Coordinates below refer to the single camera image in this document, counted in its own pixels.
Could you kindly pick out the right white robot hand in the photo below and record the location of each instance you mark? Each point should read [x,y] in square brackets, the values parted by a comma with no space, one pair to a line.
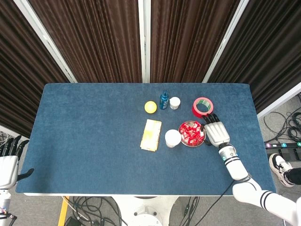
[216,131]

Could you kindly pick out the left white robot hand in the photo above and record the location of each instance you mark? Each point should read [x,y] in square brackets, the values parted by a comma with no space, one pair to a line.
[8,169]

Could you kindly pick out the red candies heap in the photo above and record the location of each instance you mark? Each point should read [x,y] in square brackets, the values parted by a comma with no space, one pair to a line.
[190,133]

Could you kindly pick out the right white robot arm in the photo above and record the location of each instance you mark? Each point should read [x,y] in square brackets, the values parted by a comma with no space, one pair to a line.
[236,166]

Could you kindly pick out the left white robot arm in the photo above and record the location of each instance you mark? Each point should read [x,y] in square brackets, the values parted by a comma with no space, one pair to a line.
[3,200]

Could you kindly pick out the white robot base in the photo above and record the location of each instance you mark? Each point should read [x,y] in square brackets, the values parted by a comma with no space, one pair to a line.
[145,209]

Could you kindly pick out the silver metal plate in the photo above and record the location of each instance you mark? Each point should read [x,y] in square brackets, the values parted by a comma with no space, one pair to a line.
[188,144]

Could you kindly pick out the white paper cup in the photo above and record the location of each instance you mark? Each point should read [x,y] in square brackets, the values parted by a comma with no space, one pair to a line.
[172,139]

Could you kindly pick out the red tape roll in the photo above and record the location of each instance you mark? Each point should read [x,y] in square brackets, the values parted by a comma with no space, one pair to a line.
[195,110]

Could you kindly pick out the small white jar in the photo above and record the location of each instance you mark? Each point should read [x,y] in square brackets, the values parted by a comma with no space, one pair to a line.
[174,103]

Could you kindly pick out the blue spray bottle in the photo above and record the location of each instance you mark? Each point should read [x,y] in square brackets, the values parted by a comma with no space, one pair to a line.
[163,102]

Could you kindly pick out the black power strip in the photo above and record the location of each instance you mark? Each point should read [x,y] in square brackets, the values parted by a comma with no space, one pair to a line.
[282,144]

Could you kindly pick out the yellow bar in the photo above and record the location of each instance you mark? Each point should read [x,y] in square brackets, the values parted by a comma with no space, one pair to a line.
[63,210]

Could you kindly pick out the yellow ball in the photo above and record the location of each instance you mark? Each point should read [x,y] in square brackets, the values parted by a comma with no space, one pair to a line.
[150,107]

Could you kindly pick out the white and black sneaker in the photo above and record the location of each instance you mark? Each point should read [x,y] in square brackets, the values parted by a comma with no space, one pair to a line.
[279,168]

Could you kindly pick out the black floor box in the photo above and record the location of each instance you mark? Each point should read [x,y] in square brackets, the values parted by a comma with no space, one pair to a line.
[290,154]

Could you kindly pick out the brown pleated curtain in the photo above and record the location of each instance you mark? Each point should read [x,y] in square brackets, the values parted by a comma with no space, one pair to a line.
[270,47]
[188,35]
[94,35]
[23,82]

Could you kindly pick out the blue table cloth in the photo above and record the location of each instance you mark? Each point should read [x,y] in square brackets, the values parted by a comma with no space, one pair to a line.
[94,141]

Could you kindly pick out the black trouser leg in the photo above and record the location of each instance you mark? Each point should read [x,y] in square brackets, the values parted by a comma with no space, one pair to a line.
[295,176]

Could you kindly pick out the white table frame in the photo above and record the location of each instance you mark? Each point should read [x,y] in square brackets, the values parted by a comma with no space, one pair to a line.
[117,194]

